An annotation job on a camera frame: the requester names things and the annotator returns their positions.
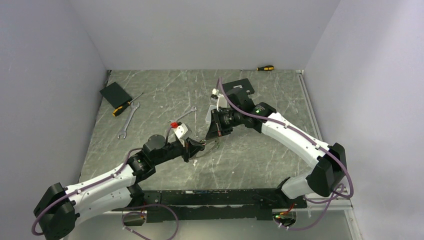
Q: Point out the yellow black screwdriver near box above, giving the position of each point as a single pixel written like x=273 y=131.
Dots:
x=123 y=107

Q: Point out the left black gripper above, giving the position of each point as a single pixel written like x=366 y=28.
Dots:
x=191 y=148

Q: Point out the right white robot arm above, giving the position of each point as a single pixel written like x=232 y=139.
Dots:
x=327 y=162

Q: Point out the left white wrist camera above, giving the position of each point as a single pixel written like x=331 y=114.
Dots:
x=182 y=133

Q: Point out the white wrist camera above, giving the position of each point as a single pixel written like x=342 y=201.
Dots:
x=219 y=100
x=182 y=133

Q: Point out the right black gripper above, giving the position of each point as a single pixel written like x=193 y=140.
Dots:
x=216 y=128

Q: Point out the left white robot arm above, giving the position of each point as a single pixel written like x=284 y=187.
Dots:
x=61 y=208

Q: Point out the yellow black screwdriver at wall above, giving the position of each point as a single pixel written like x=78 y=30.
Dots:
x=266 y=68

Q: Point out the large silver wrench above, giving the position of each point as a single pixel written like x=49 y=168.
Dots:
x=122 y=134

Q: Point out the black network switch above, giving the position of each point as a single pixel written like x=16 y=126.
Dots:
x=236 y=86

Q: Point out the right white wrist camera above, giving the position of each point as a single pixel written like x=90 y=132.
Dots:
x=219 y=100

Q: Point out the black flat box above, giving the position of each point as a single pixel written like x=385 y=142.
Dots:
x=115 y=95

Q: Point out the small silver wrench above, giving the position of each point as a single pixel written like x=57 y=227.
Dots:
x=177 y=119

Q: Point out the grey plastic box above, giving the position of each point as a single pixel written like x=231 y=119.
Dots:
x=208 y=117

